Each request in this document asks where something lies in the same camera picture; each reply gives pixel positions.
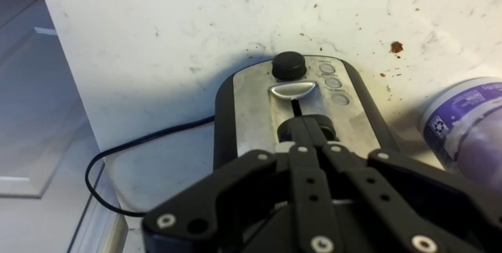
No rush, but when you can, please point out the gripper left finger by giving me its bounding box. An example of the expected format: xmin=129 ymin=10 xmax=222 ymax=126
xmin=141 ymin=116 xmax=342 ymax=253

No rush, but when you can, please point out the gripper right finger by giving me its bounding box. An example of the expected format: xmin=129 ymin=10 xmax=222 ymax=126
xmin=310 ymin=116 xmax=502 ymax=253

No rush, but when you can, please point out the black toaster lever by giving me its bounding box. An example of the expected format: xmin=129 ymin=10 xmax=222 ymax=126
xmin=277 ymin=114 xmax=337 ymax=144

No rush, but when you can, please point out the silver and black toaster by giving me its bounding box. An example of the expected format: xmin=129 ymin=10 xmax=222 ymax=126
xmin=213 ymin=52 xmax=401 ymax=173

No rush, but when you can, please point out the black toaster knob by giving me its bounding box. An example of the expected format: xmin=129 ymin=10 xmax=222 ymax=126
xmin=272 ymin=51 xmax=307 ymax=81

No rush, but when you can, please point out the purple labelled plastic container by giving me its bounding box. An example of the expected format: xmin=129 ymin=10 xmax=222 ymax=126
xmin=419 ymin=76 xmax=502 ymax=191

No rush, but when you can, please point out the white cabinet door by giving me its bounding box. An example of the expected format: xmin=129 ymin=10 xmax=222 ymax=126
xmin=0 ymin=0 xmax=130 ymax=253

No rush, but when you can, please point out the black cable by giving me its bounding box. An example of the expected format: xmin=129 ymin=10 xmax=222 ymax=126
xmin=85 ymin=115 xmax=215 ymax=217

